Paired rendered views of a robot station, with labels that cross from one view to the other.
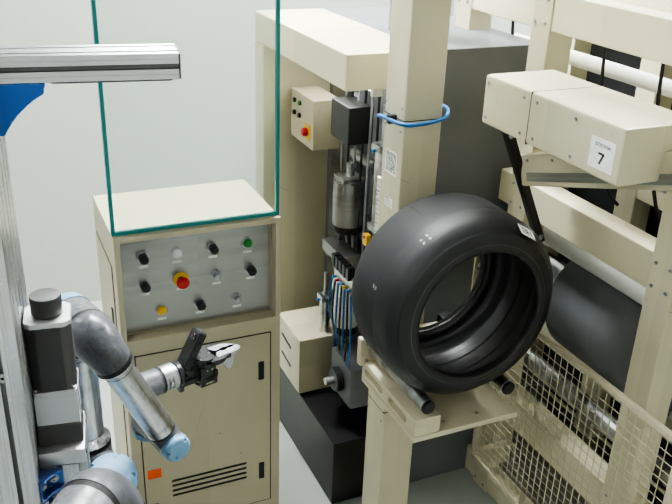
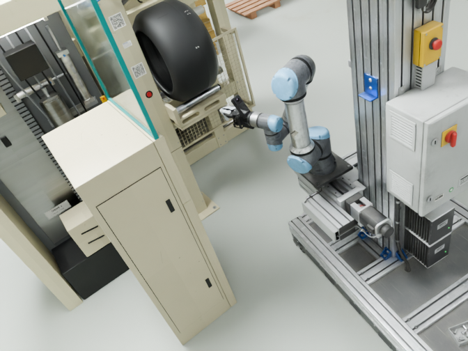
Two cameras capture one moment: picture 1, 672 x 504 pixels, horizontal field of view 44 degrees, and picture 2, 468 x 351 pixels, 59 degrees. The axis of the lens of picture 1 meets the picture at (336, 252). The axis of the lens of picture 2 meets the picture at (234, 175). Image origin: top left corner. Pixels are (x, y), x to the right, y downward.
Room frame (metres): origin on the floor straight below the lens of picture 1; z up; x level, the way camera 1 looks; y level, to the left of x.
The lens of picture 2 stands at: (2.07, 2.13, 2.15)
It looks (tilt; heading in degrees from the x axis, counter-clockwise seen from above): 40 degrees down; 271
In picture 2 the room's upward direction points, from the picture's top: 18 degrees counter-clockwise
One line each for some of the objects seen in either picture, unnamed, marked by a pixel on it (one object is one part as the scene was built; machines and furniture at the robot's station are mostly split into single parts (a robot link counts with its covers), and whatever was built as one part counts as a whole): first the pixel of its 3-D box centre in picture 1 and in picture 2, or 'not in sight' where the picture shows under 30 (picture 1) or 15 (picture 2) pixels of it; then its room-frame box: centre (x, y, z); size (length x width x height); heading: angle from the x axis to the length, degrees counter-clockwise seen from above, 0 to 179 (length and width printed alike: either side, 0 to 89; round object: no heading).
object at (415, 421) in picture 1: (399, 394); (199, 108); (2.19, -0.21, 0.84); 0.36 x 0.09 x 0.06; 25
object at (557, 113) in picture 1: (581, 121); not in sight; (2.26, -0.67, 1.71); 0.61 x 0.25 x 0.15; 25
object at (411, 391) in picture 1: (401, 377); (197, 99); (2.18, -0.22, 0.90); 0.35 x 0.05 x 0.05; 25
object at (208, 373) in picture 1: (194, 369); (244, 118); (1.96, 0.38, 1.04); 0.12 x 0.08 x 0.09; 131
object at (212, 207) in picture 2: not in sight; (196, 208); (2.47, -0.22, 0.01); 0.27 x 0.27 x 0.02; 25
